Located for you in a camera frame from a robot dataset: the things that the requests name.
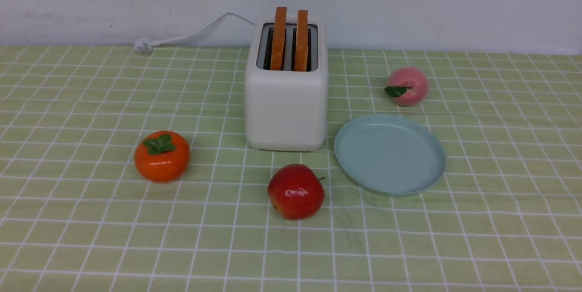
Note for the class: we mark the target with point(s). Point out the orange persimmon with leaf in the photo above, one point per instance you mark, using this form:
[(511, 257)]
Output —
[(162, 156)]

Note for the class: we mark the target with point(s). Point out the red apple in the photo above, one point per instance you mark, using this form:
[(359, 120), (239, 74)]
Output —
[(295, 192)]

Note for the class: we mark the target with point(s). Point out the toast slice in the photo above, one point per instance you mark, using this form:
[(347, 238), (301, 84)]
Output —
[(301, 43), (278, 39)]

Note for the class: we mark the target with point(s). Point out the white two-slot toaster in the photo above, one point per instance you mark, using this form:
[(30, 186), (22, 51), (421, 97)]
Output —
[(286, 110)]

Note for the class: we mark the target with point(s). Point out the light blue round plate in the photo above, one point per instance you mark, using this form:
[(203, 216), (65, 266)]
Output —
[(390, 155)]

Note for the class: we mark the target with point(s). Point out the green checkered tablecloth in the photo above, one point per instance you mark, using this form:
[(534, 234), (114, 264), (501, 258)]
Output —
[(76, 215)]

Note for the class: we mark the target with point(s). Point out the pink peach with leaf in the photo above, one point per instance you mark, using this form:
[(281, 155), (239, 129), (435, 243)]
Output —
[(407, 86)]

